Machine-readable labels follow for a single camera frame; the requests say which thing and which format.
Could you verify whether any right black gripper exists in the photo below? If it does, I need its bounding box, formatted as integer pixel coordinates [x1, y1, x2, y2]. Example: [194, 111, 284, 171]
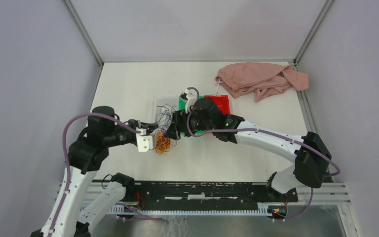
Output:
[164, 107, 215, 140]

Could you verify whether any wire bundle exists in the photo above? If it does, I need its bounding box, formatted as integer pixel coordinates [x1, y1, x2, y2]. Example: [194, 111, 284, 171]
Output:
[152, 129, 177, 156]

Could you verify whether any dark purple wire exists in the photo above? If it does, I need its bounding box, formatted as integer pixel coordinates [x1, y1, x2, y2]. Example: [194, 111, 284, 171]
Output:
[155, 104, 177, 131]

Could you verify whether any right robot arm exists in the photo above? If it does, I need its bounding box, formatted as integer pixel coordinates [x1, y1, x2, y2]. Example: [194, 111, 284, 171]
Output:
[165, 97, 332, 201]

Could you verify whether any clear plastic bin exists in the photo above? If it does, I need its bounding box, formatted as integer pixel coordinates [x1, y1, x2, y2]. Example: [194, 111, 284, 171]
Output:
[153, 96, 179, 130]

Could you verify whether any green plastic bin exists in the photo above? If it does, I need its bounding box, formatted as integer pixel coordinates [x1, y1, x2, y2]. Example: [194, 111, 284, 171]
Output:
[178, 95, 203, 137]

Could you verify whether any red plastic bin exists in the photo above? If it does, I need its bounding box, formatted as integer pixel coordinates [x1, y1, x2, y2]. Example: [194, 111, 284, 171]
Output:
[203, 95, 231, 115]

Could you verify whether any pink cloth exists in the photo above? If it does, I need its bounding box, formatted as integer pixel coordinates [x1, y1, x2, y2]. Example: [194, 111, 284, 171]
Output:
[215, 62, 309, 103]

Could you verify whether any right controller board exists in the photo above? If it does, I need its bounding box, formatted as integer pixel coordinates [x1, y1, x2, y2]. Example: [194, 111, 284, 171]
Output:
[267, 205, 288, 220]

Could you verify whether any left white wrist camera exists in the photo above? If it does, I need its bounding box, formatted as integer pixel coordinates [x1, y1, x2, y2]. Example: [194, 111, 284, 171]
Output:
[136, 128, 155, 153]

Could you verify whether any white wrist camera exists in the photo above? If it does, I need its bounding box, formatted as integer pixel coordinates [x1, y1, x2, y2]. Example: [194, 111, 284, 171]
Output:
[180, 86, 200, 113]
[136, 128, 155, 153]

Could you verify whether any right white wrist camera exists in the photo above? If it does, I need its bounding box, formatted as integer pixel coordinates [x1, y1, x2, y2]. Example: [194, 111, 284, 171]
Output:
[180, 86, 200, 113]

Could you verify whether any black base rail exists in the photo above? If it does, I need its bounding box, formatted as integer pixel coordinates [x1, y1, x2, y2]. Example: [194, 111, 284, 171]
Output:
[121, 181, 299, 211]

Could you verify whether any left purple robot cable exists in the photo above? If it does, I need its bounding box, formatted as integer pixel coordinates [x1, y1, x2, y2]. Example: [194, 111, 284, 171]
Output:
[47, 113, 164, 237]

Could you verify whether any white slotted cable duct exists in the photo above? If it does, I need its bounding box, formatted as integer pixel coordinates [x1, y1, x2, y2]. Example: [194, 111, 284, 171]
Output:
[107, 204, 272, 217]

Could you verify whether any aluminium frame rail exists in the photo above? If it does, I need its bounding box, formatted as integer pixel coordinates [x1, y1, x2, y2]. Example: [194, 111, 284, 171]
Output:
[54, 182, 352, 205]

